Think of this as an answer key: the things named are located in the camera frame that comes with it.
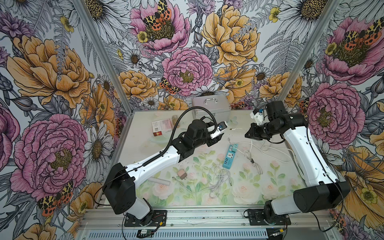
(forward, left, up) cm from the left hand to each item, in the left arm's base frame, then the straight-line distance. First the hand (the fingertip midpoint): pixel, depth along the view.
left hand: (217, 130), depth 76 cm
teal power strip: (-1, -11, -24) cm, 26 cm away
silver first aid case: (+32, -7, -12) cm, 35 cm away
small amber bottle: (+28, +26, -22) cm, 44 cm away
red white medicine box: (+23, +36, -23) cm, 48 cm away
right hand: (-5, -14, 0) cm, 15 cm away
